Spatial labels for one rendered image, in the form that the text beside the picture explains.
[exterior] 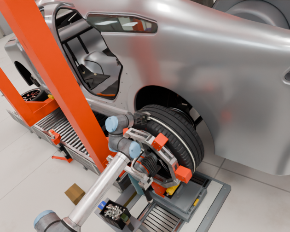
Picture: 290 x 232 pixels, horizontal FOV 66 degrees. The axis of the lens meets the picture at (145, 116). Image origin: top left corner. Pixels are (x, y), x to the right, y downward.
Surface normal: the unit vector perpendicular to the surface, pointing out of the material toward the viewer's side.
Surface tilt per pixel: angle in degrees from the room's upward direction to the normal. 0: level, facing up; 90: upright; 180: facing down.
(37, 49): 90
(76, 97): 90
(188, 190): 0
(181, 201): 0
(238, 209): 0
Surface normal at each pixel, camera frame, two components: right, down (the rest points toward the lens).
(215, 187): -0.27, -0.77
